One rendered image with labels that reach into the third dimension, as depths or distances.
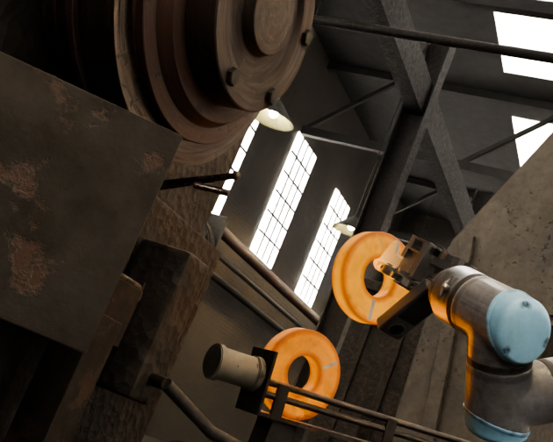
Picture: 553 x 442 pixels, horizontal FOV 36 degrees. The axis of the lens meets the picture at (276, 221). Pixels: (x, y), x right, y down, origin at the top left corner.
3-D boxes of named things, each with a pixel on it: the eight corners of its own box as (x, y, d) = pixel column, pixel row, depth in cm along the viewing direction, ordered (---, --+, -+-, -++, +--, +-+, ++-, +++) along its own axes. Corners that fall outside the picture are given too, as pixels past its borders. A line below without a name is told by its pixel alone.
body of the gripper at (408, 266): (441, 253, 140) (486, 274, 129) (414, 298, 140) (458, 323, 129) (409, 232, 136) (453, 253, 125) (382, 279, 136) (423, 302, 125)
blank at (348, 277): (345, 218, 144) (357, 218, 141) (412, 249, 151) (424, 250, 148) (320, 307, 140) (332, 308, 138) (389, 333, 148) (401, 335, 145)
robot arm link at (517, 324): (498, 377, 112) (501, 306, 109) (443, 343, 123) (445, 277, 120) (555, 363, 115) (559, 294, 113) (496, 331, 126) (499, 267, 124)
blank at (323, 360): (264, 429, 146) (275, 432, 143) (247, 342, 145) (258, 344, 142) (336, 400, 154) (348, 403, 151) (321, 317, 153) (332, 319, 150)
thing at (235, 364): (197, 375, 141) (208, 340, 142) (242, 388, 145) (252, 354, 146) (214, 381, 136) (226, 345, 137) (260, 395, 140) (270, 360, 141)
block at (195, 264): (72, 375, 130) (137, 233, 135) (99, 386, 137) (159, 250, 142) (128, 398, 125) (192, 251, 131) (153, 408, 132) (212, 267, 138)
